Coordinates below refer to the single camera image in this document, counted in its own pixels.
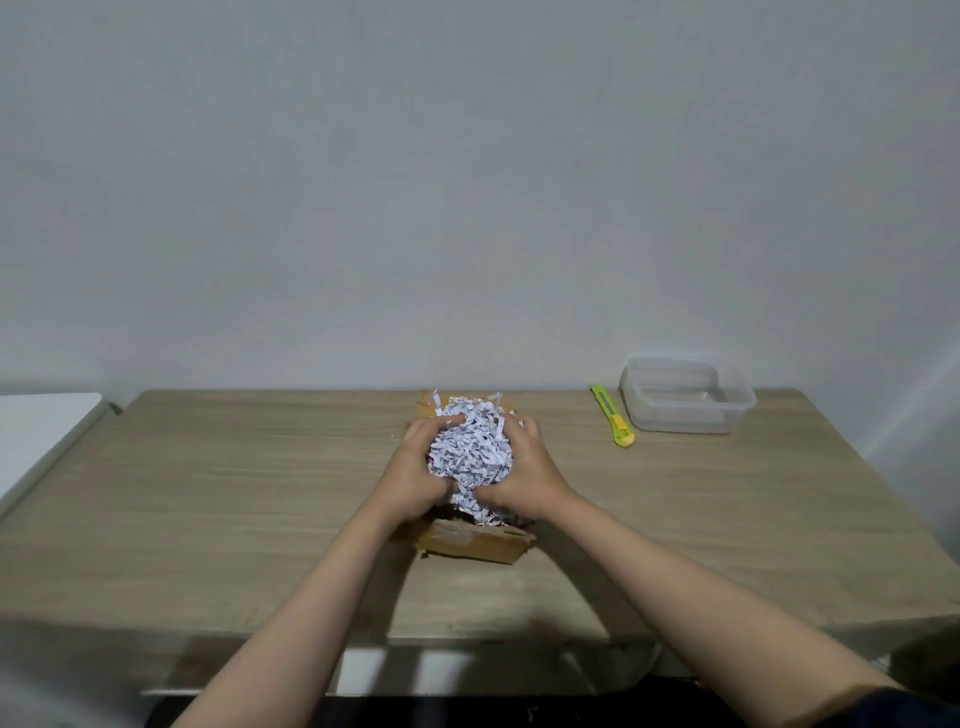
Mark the white side table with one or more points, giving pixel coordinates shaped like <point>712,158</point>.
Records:
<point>37,439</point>

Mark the dark blue sleeve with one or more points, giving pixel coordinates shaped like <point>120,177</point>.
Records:
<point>892,709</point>

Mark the brown cardboard box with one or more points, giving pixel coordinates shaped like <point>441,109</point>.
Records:
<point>472,536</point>

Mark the person's left forearm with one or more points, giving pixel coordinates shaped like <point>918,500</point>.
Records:
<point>300,630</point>

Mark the green yellow utility knife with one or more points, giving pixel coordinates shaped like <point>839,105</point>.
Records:
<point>613,415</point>

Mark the person's right thumb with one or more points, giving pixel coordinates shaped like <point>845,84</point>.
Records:
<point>491,493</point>

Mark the person's left thumb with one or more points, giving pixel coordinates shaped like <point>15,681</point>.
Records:
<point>441,487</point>

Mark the person's right hand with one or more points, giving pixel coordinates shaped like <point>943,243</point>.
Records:
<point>531,474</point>

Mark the clear plastic food container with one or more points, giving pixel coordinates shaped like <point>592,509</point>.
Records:
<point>686,395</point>

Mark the person's right forearm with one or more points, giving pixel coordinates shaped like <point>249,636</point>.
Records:
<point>712,615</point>

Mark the bundle of white shredded paper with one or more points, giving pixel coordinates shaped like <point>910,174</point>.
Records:
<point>471,450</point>

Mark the person's left hand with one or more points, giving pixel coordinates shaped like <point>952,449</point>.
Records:
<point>407,475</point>

